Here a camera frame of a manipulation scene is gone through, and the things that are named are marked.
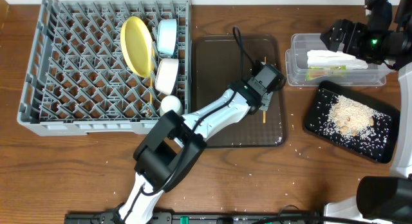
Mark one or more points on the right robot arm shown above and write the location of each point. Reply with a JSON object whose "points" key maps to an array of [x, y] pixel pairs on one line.
{"points": [[383, 199]]}

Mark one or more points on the grey plastic dishwasher rack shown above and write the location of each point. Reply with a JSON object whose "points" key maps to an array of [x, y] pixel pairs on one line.
{"points": [[77, 80]]}

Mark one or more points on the white pink bowl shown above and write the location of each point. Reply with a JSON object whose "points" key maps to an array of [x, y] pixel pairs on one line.
{"points": [[167, 75]]}

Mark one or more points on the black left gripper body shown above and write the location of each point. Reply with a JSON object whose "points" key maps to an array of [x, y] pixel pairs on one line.
{"points": [[267, 102]]}

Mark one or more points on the clear plastic waste bin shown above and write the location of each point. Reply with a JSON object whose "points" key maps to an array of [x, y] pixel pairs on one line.
{"points": [[296, 65]]}

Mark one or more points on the wooden chopstick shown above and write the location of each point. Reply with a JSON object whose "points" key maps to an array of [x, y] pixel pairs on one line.
{"points": [[150, 77], [264, 112]]}

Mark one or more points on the pale green plastic cup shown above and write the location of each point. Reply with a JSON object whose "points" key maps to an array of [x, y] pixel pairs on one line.
{"points": [[171, 103]]}

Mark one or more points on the light blue bowl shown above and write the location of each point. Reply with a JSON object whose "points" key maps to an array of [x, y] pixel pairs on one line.
{"points": [[167, 34]]}

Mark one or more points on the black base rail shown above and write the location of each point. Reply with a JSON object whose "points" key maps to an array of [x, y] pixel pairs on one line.
{"points": [[168, 218]]}

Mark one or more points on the rice and food scraps pile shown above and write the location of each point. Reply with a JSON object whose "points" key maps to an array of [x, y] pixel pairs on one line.
{"points": [[350, 118]]}

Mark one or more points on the green snack wrapper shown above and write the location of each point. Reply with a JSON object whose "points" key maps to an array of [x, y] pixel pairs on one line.
{"points": [[317, 72]]}

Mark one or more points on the yellow plastic plate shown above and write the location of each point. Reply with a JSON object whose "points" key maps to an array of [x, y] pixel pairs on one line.
{"points": [[136, 46]]}

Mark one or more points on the dark brown serving tray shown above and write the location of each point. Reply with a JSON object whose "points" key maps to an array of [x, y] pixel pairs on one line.
{"points": [[216, 64]]}

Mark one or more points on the black waste tray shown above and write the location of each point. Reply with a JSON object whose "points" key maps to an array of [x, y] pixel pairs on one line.
{"points": [[378, 147]]}

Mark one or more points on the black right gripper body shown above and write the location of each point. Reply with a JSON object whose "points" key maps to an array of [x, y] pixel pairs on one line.
{"points": [[372, 46]]}

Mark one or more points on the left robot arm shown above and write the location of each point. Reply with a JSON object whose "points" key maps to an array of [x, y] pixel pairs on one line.
{"points": [[172, 147]]}

